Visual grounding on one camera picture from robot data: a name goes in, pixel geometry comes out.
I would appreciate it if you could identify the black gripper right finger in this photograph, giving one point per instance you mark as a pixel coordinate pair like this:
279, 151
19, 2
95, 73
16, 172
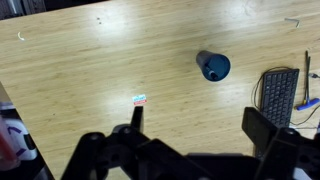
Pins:
258, 128

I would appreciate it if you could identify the small metal allen key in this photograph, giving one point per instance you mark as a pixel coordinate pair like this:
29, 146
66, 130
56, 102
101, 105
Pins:
291, 19

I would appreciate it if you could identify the small red white sticker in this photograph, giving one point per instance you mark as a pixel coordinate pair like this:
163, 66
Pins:
140, 99

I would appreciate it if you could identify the dark marker pen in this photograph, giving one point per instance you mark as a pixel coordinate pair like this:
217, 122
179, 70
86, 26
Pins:
211, 71

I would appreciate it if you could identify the dark blue plastic cup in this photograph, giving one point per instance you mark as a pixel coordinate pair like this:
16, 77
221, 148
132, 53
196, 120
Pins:
220, 65

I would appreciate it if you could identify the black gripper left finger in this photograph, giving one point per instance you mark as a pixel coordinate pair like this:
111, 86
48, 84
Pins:
137, 116

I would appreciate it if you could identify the white curved zip-tie scrap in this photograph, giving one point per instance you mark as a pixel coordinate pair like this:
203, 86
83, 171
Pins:
20, 36

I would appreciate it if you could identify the black computer keyboard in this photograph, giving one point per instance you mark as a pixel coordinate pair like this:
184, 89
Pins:
280, 93

